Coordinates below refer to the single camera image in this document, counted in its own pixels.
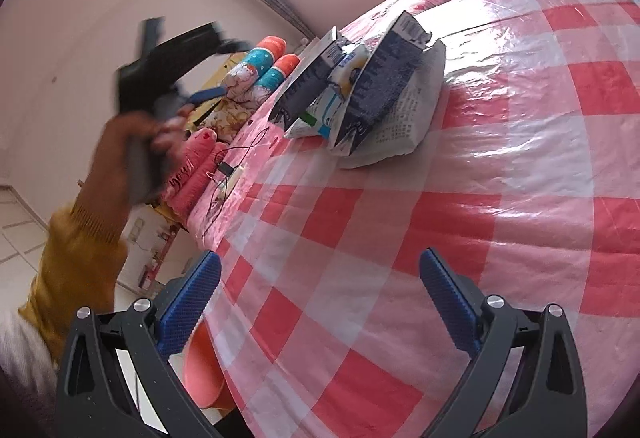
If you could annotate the teal orange pillow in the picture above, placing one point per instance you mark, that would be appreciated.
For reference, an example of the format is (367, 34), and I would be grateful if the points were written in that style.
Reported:
(265, 52)
(280, 70)

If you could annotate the red white plaid plastic cover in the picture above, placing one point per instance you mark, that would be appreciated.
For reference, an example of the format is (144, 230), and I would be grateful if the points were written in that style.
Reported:
(400, 243)

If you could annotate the white nightstand red top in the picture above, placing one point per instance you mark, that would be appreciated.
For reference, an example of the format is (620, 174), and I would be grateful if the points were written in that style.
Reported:
(160, 258)

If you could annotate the pink printed bed sheet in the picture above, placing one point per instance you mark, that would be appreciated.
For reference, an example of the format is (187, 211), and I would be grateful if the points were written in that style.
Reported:
(400, 0)

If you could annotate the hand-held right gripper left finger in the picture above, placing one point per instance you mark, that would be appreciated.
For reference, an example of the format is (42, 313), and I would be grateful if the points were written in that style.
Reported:
(192, 303)

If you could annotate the white printed paper bag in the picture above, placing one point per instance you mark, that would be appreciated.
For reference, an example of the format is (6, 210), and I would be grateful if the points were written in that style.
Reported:
(405, 117)

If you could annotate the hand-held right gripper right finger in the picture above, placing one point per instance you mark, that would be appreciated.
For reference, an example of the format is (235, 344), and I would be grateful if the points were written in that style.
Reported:
(447, 303)

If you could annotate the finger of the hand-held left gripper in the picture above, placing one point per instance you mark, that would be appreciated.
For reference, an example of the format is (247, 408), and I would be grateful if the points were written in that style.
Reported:
(207, 94)
(234, 46)

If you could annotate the pink folded blanket black lettering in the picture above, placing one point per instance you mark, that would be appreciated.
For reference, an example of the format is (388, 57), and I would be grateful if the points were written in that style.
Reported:
(182, 172)

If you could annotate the person's left hand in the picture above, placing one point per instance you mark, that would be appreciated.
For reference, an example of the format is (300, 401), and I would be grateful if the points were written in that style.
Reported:
(112, 142)

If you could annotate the person's white clothing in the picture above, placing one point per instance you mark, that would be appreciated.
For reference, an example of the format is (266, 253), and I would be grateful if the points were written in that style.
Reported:
(22, 368)

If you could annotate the large dark blue carton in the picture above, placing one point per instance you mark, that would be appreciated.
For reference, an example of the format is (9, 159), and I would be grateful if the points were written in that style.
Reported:
(375, 82)

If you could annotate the black charger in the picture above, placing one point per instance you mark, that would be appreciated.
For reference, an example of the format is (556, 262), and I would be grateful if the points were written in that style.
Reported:
(226, 167)

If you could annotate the white blue green milk carton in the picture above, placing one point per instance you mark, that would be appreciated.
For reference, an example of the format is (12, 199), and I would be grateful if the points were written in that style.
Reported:
(330, 107)

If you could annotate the small dark blue carton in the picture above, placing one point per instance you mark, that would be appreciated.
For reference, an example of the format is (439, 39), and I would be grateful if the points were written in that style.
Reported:
(300, 87)

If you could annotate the orange plastic bin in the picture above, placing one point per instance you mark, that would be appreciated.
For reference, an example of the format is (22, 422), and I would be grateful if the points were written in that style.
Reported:
(205, 368)

